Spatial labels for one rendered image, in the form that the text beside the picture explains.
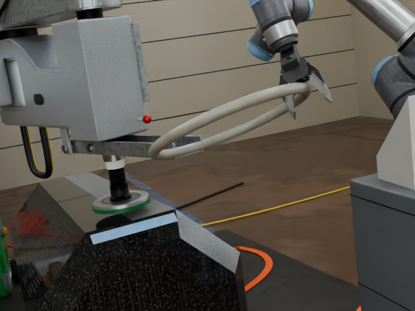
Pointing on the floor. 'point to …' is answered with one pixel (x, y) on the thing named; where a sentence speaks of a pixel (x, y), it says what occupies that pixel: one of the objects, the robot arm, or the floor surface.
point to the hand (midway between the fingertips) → (311, 108)
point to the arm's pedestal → (384, 244)
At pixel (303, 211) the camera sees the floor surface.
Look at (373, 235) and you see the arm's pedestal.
